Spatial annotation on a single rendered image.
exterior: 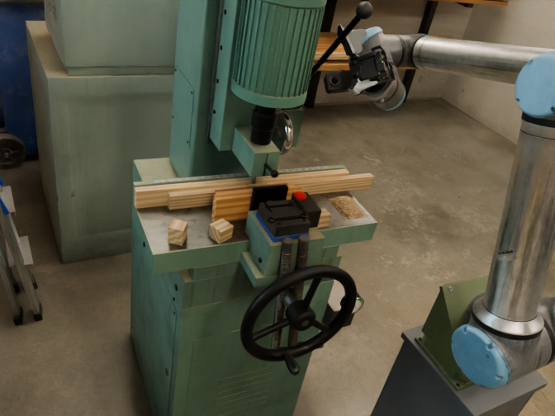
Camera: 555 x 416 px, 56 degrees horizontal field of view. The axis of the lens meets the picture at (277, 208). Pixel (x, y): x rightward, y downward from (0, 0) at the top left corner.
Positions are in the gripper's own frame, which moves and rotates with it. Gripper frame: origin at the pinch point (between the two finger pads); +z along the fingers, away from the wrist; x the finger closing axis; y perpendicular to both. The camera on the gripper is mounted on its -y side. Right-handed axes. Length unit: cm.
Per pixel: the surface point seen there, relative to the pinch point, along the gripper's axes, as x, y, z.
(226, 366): 66, -56, -22
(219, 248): 35, -36, 4
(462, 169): -11, -3, -293
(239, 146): 10.3, -31.6, -6.1
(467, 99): -87, 8, -389
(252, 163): 16.5, -27.3, -2.5
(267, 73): 1.9, -13.7, 10.4
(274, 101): 7.0, -14.7, 6.8
